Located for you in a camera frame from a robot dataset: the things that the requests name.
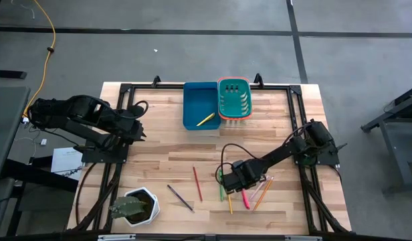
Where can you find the white paper sheet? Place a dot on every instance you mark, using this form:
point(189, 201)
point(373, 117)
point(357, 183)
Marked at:
point(64, 162)

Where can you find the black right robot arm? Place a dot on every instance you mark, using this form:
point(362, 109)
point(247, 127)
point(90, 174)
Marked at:
point(279, 152)

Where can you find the black flat bar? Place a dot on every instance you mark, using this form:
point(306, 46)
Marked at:
point(8, 74)

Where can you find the dark blue pencil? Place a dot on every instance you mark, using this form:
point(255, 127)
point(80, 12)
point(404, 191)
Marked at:
point(181, 198)

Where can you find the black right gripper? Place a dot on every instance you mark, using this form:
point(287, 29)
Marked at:
point(242, 175)

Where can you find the lilac pen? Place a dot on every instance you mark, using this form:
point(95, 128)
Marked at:
point(257, 190)

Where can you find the blue plastic bin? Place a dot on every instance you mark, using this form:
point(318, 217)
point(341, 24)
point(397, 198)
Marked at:
point(201, 100)

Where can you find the yellow pen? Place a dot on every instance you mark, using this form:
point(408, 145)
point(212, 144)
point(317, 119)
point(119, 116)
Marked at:
point(206, 119)

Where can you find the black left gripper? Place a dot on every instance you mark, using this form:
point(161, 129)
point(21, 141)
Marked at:
point(131, 129)

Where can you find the green basket with orange rim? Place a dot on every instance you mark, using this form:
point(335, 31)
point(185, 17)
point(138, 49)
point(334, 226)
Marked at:
point(234, 103)

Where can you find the small white adapter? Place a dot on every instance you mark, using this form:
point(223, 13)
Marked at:
point(43, 142)

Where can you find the green pen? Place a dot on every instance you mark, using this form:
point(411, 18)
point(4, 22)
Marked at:
point(221, 195)

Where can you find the dark metal bench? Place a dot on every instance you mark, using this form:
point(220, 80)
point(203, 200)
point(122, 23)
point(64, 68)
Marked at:
point(398, 134)

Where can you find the pink pen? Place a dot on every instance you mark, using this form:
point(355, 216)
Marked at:
point(245, 200)

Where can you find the white hexagonal planter pot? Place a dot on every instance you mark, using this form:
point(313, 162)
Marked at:
point(154, 204)

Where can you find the black aluminium table frame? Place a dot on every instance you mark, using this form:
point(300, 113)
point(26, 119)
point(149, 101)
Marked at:
point(159, 86)

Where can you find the red pencil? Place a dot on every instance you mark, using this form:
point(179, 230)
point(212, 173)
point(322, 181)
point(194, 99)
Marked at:
point(197, 184)

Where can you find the grey desk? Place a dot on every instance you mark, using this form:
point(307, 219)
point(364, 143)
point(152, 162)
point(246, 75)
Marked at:
point(5, 127)

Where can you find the orange pencil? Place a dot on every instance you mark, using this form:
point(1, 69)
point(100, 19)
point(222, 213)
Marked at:
point(263, 194)

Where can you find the yellow pencil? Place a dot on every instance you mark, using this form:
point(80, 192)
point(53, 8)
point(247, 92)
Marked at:
point(230, 204)

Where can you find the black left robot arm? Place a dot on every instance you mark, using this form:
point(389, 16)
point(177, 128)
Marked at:
point(75, 110)

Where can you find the green cactus plant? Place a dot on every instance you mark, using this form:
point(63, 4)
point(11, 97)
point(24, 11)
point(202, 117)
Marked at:
point(127, 207)

